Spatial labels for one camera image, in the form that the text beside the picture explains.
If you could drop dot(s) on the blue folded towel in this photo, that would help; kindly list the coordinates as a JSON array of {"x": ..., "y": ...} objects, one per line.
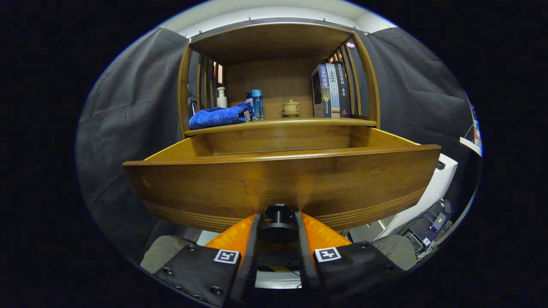
[{"x": 218, "y": 116}]

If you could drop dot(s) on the white pump bottle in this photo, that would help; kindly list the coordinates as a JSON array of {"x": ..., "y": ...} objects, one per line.
[{"x": 221, "y": 100}]

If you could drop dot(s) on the beige saucer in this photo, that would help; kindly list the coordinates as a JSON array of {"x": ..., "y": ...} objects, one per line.
[{"x": 291, "y": 114}]

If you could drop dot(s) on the clear blue bottle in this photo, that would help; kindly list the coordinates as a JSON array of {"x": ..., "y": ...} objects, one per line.
[{"x": 257, "y": 105}]

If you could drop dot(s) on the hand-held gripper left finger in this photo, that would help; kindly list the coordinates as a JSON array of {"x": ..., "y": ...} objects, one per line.
[{"x": 250, "y": 256}]

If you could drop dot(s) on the small white blue bottle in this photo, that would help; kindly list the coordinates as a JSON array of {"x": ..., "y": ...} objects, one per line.
[{"x": 248, "y": 97}]

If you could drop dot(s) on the wooden drawer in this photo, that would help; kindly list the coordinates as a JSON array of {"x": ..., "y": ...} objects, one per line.
[{"x": 278, "y": 179}]

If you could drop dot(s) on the black backdrop cloth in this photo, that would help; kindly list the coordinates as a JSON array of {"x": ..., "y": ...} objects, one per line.
[{"x": 128, "y": 128}]

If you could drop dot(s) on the person's left leg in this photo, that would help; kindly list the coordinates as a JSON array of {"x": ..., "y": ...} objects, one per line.
[{"x": 165, "y": 252}]

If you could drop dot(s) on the white box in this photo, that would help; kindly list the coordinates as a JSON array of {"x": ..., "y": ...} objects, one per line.
[{"x": 428, "y": 192}]

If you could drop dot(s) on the black round drawer knob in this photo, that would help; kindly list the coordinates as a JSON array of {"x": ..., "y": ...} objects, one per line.
[{"x": 278, "y": 231}]

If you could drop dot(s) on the dark blue cover book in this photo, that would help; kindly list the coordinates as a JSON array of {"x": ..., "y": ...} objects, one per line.
[{"x": 319, "y": 92}]

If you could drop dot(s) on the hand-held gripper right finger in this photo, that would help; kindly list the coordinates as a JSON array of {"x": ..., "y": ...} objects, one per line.
[{"x": 306, "y": 256}]

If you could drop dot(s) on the pale grey spine book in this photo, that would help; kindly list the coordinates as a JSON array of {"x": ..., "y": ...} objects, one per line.
[{"x": 334, "y": 92}]

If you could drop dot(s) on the black electronic device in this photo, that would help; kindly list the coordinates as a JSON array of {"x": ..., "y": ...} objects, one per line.
[{"x": 424, "y": 229}]

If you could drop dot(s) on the beige lidded teacup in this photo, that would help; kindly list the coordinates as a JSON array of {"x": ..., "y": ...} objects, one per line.
[{"x": 291, "y": 107}]

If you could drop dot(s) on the person's right leg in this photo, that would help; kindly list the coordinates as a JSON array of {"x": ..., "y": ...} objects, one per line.
[{"x": 396, "y": 252}]

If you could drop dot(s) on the wooden countertop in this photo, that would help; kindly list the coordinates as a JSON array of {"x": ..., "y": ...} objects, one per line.
[{"x": 299, "y": 122}]

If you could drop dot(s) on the person's leg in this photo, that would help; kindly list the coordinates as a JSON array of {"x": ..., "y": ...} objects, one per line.
[
  {"x": 165, "y": 252},
  {"x": 396, "y": 252}
]

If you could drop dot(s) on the black spine book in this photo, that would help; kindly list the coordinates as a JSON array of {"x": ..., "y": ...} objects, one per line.
[{"x": 343, "y": 90}]

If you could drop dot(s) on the white side desk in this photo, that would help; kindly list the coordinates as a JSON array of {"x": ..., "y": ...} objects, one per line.
[{"x": 471, "y": 146}]

